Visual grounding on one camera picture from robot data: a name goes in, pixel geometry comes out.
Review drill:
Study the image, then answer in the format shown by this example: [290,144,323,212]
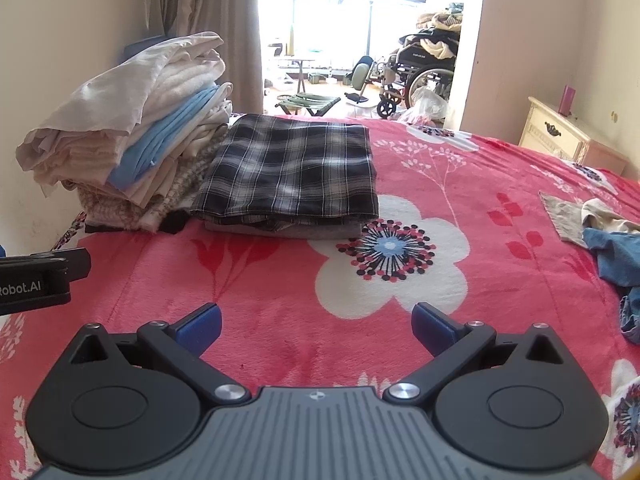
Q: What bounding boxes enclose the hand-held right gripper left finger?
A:
[69,302,251,406]

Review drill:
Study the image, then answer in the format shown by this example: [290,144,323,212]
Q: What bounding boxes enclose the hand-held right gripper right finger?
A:
[384,302,571,405]

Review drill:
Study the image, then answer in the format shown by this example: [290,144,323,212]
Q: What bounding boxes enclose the black white plaid pants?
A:
[190,113,382,234]

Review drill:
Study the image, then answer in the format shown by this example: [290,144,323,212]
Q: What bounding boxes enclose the red floral blanket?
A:
[0,112,640,480]

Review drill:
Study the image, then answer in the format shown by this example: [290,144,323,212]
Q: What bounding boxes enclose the black cloth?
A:
[159,207,192,236]

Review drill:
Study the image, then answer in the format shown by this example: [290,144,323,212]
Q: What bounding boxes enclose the folded grey garment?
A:
[201,219,364,240]

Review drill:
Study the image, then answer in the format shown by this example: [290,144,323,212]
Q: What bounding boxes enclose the beige garment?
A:
[539,191,640,251]

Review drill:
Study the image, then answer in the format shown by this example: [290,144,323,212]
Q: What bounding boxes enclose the stack of pale folded linens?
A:
[15,32,237,234]

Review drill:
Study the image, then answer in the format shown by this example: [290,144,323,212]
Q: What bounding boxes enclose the blue denim jeans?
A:
[581,226,640,347]

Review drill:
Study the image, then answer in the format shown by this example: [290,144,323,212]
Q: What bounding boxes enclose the clear plastic bag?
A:
[396,85,452,127]

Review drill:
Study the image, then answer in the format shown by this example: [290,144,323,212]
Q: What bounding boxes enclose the cream nightstand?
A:
[517,96,632,178]

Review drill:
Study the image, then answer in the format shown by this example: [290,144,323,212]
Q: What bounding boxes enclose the green folding stool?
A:
[273,91,344,118]

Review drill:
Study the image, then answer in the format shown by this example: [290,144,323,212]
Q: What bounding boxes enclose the black wheelchair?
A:
[376,32,459,121]

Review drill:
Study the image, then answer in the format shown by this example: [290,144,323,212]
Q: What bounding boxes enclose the green padded chair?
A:
[344,55,377,107]

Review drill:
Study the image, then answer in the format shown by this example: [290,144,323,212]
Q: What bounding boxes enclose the small folding table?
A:
[281,57,319,94]

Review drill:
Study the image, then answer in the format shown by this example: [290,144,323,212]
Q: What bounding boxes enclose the beige curtain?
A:
[155,0,267,117]

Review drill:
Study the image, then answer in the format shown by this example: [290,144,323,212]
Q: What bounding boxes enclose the cream blanket heap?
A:
[414,2,464,62]

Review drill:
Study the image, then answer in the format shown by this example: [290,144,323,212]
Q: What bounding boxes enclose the patterned strap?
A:
[49,210,89,252]

